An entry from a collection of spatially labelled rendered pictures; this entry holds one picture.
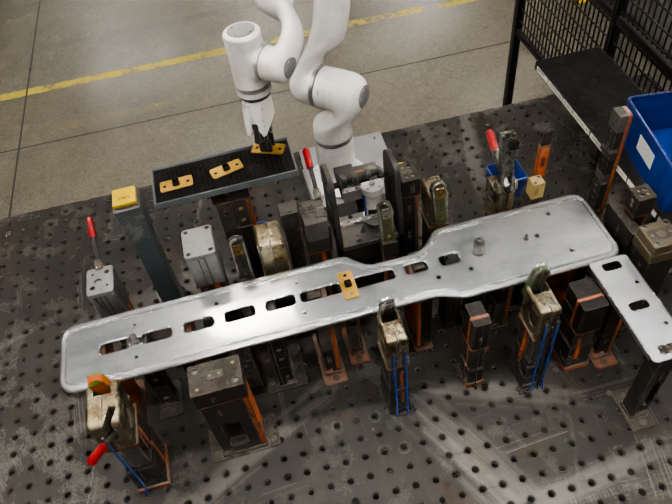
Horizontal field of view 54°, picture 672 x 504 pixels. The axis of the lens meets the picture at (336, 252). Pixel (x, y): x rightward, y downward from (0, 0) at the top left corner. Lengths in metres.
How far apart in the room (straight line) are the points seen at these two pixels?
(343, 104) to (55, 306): 1.09
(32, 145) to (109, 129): 0.44
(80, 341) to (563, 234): 1.22
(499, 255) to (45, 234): 1.54
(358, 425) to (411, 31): 3.04
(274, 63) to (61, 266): 1.17
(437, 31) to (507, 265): 2.84
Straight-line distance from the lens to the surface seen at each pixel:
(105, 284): 1.71
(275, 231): 1.65
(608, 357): 1.91
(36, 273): 2.35
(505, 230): 1.73
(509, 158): 1.71
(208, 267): 1.65
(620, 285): 1.67
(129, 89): 4.28
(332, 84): 1.85
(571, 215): 1.79
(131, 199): 1.73
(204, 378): 1.50
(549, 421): 1.79
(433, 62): 4.05
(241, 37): 1.48
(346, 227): 1.78
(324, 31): 1.83
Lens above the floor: 2.28
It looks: 50 degrees down
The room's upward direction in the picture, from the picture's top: 8 degrees counter-clockwise
